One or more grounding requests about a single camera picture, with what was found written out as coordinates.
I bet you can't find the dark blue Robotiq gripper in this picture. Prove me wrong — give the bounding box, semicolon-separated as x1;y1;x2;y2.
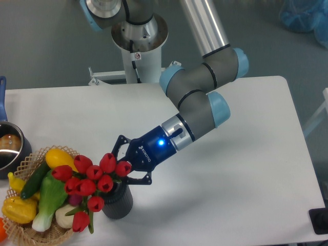
111;126;177;185

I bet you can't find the red tulip bouquet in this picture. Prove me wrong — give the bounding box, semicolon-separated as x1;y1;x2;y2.
52;153;132;233

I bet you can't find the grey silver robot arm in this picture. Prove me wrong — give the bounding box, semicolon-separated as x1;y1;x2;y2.
80;1;249;185

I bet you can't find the dark grey ribbed vase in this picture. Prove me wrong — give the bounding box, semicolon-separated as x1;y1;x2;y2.
100;182;133;219

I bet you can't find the purple radish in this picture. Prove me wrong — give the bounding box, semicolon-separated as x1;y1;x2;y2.
68;194;83;207

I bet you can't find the yellow squash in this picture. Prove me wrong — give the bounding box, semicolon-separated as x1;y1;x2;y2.
45;149;77;172

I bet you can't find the green bok choy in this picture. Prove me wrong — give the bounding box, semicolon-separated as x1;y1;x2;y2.
32;171;68;232

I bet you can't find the white garlic bulb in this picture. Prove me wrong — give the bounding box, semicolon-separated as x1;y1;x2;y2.
55;204;76;229

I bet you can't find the green cucumber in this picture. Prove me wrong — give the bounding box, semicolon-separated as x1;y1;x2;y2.
20;161;50;199

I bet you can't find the yellow bell pepper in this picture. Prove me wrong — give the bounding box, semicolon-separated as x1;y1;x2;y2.
2;196;37;224

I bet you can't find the woven wicker basket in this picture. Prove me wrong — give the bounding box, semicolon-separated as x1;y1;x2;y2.
2;146;79;245

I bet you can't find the orange fruit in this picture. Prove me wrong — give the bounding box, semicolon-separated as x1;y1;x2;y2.
0;217;7;242

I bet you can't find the black device at edge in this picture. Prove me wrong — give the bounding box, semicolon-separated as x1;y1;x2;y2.
309;208;327;235

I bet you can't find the blue plastic bag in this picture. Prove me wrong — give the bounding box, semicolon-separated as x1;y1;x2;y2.
279;1;327;48

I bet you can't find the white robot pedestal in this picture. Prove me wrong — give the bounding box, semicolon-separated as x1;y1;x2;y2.
88;14;182;86

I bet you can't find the blue handled saucepan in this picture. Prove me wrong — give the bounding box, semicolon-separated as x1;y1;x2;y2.
1;76;32;179

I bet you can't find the white frame at right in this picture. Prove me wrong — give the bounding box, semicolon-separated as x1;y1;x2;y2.
302;88;327;138

